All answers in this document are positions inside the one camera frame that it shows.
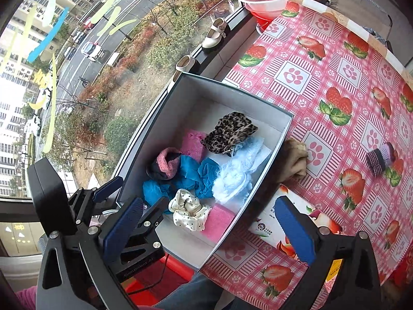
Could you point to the glass window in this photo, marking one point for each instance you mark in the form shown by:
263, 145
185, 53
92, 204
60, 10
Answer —
96, 71

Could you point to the white fruit-print carton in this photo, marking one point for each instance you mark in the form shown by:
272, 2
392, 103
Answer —
267, 222

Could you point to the pink and black sock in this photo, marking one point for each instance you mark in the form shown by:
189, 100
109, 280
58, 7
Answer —
166, 164

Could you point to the white-lined dark cardboard box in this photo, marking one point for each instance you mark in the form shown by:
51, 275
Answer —
200, 109

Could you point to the strawberry print pink tablecloth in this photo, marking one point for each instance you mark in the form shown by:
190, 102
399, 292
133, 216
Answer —
338, 71

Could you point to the light blue fluffy cloth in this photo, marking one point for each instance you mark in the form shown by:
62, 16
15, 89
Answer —
235, 174

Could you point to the purple and black knitted sock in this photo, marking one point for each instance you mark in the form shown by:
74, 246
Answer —
379, 160

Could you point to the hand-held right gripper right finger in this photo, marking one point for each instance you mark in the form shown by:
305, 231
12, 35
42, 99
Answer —
296, 229

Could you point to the red plastic basin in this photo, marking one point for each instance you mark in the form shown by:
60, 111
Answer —
261, 21

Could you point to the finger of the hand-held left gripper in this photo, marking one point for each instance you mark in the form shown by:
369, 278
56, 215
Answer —
142, 252
108, 188

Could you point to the teal fluffy cloth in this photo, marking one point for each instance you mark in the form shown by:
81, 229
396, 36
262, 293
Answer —
190, 171

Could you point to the red plastic stool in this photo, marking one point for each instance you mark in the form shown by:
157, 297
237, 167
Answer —
180, 271

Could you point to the pink sponge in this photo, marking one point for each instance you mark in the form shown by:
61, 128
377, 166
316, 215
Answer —
192, 142
217, 221

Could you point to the beige cloth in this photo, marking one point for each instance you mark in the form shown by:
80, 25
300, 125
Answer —
293, 161

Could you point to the person's jeans leg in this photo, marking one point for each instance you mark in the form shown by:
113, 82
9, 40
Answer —
200, 294

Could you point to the white polka dot scrunchie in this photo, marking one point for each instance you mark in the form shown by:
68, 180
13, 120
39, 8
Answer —
187, 206

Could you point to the leopard print scrunchie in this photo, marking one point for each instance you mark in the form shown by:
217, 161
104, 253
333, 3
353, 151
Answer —
226, 132

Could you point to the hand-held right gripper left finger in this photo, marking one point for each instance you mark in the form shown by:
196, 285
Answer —
124, 226

